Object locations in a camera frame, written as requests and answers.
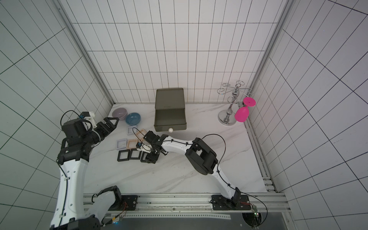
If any three-drawer storage cabinet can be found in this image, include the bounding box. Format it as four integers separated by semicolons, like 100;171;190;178
154;88;187;132

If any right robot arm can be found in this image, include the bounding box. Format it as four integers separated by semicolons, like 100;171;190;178
136;131;241;208

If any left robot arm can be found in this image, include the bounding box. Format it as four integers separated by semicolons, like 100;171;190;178
50;117;124;230

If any orange brooch box upper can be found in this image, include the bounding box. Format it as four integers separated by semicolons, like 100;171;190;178
134;128;147;140

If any orange brooch box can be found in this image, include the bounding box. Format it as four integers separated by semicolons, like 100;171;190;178
126;139;139;149
134;128;147;140

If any lilac brooch box lower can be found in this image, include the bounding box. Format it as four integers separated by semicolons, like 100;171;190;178
116;139;127;150

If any lilac brooch box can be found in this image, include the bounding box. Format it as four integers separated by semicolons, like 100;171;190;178
127;125;137;136
116;139;127;150

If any orange brooch box left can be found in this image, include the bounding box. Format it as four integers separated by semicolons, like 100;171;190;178
126;139;139;149

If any lilac brooch box upper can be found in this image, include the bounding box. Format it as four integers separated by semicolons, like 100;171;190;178
127;125;137;136

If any purple bowl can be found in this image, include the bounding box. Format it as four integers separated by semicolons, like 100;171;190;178
112;107;128;121

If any blue bowl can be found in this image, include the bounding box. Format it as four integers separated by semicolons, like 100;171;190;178
125;112;141;126

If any silver glass rack stand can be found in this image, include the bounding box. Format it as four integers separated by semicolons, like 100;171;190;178
217;80;252;126

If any pink plastic wine glass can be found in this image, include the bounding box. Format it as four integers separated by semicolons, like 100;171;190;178
234;97;256;122

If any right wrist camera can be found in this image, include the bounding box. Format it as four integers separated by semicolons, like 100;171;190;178
136;142;152;153

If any aluminium mounting rail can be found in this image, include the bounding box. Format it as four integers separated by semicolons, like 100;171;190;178
105;193;291;221

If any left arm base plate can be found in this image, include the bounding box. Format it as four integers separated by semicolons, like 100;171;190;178
113;195;139;211

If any electronics board with cables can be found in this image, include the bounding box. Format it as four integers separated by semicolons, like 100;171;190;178
101;202;127;227

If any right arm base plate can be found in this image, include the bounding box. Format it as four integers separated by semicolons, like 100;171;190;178
210;195;252;211

